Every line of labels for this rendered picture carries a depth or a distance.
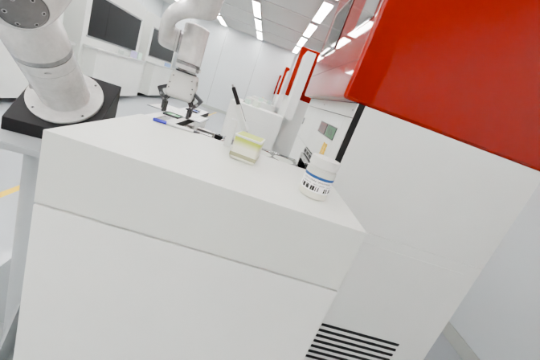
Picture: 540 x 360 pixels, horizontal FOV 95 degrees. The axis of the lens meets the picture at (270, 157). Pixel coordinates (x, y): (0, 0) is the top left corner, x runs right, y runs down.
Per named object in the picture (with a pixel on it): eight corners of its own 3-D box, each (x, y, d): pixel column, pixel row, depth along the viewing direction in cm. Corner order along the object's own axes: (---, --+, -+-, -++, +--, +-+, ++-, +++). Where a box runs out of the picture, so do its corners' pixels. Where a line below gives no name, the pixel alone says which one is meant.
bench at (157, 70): (172, 97, 811) (188, 34, 765) (146, 99, 637) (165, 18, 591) (139, 86, 800) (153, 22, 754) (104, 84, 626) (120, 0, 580)
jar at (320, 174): (321, 193, 64) (336, 159, 62) (329, 205, 57) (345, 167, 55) (296, 184, 63) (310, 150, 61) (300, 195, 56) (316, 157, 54)
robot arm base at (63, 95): (12, 116, 68) (-32, 66, 53) (42, 66, 77) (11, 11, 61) (92, 129, 74) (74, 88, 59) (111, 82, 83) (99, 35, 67)
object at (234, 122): (242, 149, 79) (255, 108, 76) (240, 151, 75) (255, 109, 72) (223, 142, 78) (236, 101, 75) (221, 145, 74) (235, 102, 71)
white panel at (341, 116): (292, 157, 165) (314, 99, 156) (317, 216, 86) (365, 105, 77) (288, 156, 165) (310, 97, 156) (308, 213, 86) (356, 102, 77)
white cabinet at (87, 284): (247, 276, 165) (291, 165, 146) (225, 515, 71) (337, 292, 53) (153, 249, 158) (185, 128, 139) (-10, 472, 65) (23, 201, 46)
